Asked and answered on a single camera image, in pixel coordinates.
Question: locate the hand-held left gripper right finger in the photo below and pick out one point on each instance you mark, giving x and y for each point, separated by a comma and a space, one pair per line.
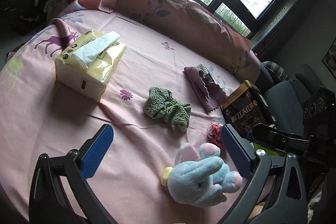
236, 153

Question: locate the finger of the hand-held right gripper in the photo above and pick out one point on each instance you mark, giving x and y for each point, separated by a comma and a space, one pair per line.
278, 132
275, 147

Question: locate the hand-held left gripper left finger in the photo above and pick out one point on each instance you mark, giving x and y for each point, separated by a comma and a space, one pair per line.
97, 153

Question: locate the red and white knitted item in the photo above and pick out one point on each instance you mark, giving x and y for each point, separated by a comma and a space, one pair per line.
214, 132

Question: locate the blue and pink plush elephant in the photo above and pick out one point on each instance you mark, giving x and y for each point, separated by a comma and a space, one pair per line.
194, 176

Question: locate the purple cleaning cloth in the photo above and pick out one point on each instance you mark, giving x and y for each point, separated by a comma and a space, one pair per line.
202, 86

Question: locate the green box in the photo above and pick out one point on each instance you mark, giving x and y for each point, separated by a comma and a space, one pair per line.
263, 148

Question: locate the grey fabric chair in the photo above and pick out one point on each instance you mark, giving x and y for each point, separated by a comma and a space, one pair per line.
286, 98

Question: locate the black and gold tea box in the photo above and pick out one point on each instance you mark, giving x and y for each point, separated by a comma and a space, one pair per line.
241, 113

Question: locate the striped teal cushion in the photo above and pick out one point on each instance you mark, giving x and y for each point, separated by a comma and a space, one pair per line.
275, 69

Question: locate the yellow tissue pack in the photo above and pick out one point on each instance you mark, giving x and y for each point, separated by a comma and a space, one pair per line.
78, 77

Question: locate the green knitted cloth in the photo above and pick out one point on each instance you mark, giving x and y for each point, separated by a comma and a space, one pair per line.
162, 108

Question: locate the pink printed bed sheet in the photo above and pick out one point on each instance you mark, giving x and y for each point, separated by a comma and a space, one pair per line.
147, 56

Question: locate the pink leaf-print pillow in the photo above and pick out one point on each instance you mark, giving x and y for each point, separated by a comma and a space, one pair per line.
170, 3

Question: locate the framed wall picture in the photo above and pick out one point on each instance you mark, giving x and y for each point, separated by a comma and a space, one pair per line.
330, 58

